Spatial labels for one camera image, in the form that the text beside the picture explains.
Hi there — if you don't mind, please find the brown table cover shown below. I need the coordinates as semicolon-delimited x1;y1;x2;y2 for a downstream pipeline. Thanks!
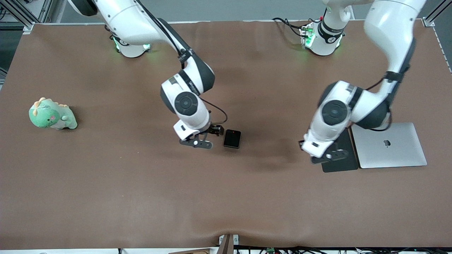
0;20;452;249

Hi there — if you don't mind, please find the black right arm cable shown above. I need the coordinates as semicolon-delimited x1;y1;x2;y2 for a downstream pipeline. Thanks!
134;0;228;126

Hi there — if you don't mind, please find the brown mount post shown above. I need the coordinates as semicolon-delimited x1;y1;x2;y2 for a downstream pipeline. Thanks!
219;234;234;254

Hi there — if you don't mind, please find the grey metal bracket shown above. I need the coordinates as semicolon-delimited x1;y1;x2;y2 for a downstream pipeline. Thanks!
218;234;240;246

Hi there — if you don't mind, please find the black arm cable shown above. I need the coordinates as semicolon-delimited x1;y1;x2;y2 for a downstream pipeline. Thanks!
134;0;228;126
365;76;392;132

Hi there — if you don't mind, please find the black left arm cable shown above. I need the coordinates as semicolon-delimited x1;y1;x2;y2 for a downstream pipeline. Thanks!
365;76;392;132

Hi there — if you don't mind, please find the black base cable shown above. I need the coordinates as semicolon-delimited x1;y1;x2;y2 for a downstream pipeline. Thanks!
272;17;311;38

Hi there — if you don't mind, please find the silver closed laptop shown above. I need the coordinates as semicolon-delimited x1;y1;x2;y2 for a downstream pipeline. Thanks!
351;122;428;169

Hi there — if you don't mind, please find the green plush dinosaur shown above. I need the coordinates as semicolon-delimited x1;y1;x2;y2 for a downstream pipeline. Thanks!
29;97;78;130

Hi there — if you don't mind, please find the aluminium frame strut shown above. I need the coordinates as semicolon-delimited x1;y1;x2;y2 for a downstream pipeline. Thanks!
0;0;53;34
422;0;452;27

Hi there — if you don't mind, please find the black smartphone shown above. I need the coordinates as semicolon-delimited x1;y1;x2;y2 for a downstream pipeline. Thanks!
223;129;242;149

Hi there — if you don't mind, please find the black mouse pad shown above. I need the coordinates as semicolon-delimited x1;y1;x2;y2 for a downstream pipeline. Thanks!
321;129;359;173

